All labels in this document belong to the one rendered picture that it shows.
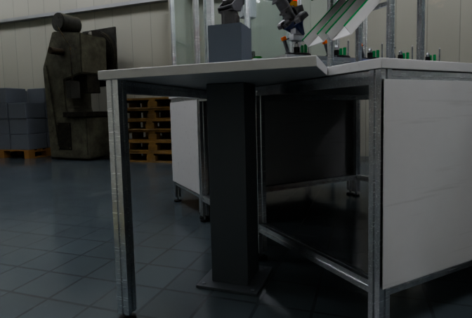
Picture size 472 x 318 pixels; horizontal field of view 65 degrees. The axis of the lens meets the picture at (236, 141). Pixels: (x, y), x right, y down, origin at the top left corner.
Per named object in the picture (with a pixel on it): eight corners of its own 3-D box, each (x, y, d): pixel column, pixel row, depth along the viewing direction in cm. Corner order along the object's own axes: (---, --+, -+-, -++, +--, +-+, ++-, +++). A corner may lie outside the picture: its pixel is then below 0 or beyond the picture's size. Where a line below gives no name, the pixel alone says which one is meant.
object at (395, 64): (381, 67, 105) (381, 57, 104) (194, 95, 238) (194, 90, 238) (600, 78, 168) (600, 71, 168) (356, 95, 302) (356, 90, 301)
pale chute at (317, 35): (324, 41, 147) (317, 33, 146) (308, 47, 160) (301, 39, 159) (366, -6, 152) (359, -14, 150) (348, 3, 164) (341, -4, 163)
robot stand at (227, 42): (208, 76, 148) (207, 25, 146) (221, 78, 161) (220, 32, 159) (241, 74, 143) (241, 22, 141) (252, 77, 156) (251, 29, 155)
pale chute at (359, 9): (351, 34, 134) (343, 24, 133) (331, 41, 147) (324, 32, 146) (397, -18, 138) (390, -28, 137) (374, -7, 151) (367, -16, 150)
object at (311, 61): (97, 79, 120) (97, 70, 119) (208, 91, 204) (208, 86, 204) (316, 66, 97) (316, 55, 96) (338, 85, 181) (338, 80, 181)
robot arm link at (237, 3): (232, 9, 145) (232, -7, 144) (216, 14, 151) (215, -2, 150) (243, 12, 150) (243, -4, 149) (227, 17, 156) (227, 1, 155)
